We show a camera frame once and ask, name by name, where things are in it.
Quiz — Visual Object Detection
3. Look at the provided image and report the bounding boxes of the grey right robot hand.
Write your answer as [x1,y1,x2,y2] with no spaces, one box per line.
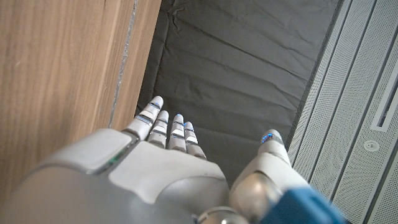
[0,95,310,224]

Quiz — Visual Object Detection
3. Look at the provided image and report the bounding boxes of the blue right wrist connector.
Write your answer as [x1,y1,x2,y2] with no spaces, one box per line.
[259,186,352,224]

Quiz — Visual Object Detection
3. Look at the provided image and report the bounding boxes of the round ceiling fixture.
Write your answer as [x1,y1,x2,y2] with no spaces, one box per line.
[363,139,381,152]

